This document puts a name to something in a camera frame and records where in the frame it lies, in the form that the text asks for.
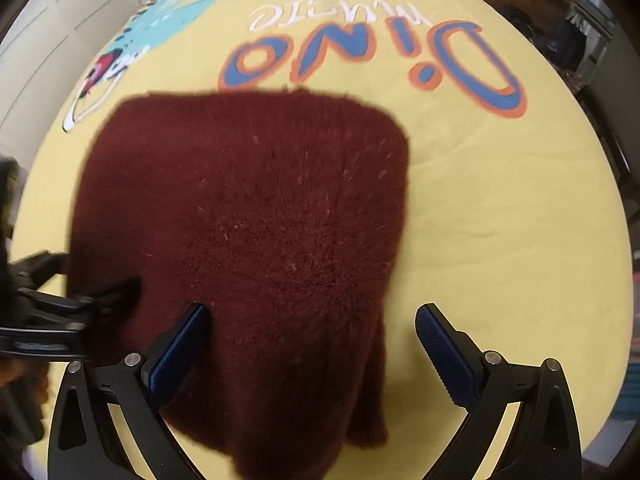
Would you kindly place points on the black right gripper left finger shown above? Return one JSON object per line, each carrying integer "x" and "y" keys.
{"x": 84, "y": 443}

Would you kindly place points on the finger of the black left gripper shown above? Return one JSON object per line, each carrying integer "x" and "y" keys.
{"x": 106, "y": 304}
{"x": 35, "y": 270}

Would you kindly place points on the dark red knit sweater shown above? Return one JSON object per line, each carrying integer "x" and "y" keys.
{"x": 282, "y": 212}

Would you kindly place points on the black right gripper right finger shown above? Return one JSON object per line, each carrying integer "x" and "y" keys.
{"x": 544, "y": 440}

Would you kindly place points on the white wardrobe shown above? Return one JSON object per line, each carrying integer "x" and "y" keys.
{"x": 45, "y": 51}

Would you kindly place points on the yellow dino print bedspread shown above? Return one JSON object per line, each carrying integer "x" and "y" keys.
{"x": 513, "y": 224}

